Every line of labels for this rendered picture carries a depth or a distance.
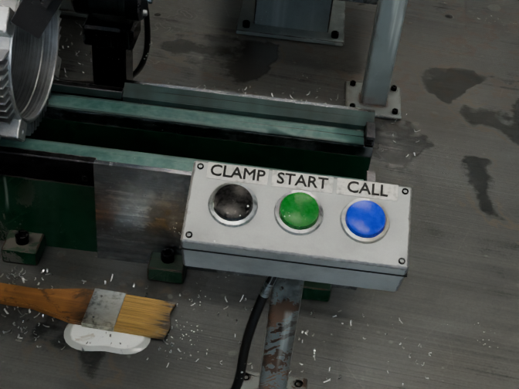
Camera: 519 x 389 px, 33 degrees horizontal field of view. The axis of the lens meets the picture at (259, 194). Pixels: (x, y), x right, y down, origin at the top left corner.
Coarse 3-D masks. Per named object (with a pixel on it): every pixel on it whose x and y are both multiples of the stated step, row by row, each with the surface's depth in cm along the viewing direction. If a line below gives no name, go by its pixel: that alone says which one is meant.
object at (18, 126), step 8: (0, 8) 81; (8, 8) 81; (0, 16) 81; (8, 16) 81; (0, 24) 81; (8, 24) 81; (0, 32) 81; (8, 32) 82; (56, 64) 99; (56, 72) 99; (16, 120) 89; (0, 128) 89; (8, 128) 89; (16, 128) 89; (24, 128) 90; (0, 136) 89; (8, 136) 89; (16, 136) 89; (24, 136) 91
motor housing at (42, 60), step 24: (0, 0) 83; (48, 24) 97; (0, 48) 83; (24, 48) 98; (48, 48) 98; (0, 72) 83; (24, 72) 98; (48, 72) 98; (0, 96) 84; (24, 96) 96; (48, 96) 97; (0, 120) 86; (24, 120) 90
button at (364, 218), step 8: (352, 208) 66; (360, 208) 66; (368, 208) 66; (376, 208) 66; (352, 216) 66; (360, 216) 66; (368, 216) 66; (376, 216) 66; (384, 216) 66; (352, 224) 66; (360, 224) 66; (368, 224) 66; (376, 224) 66; (384, 224) 66; (352, 232) 66; (360, 232) 65; (368, 232) 65; (376, 232) 65
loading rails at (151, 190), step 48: (96, 96) 102; (144, 96) 101; (192, 96) 101; (240, 96) 101; (0, 144) 94; (48, 144) 94; (96, 144) 102; (144, 144) 102; (192, 144) 101; (240, 144) 100; (288, 144) 100; (336, 144) 99; (0, 192) 95; (48, 192) 94; (96, 192) 92; (144, 192) 92; (48, 240) 99; (96, 240) 98; (144, 240) 96
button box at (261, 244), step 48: (192, 192) 67; (288, 192) 67; (336, 192) 67; (384, 192) 68; (192, 240) 65; (240, 240) 65; (288, 240) 66; (336, 240) 66; (384, 240) 66; (384, 288) 69
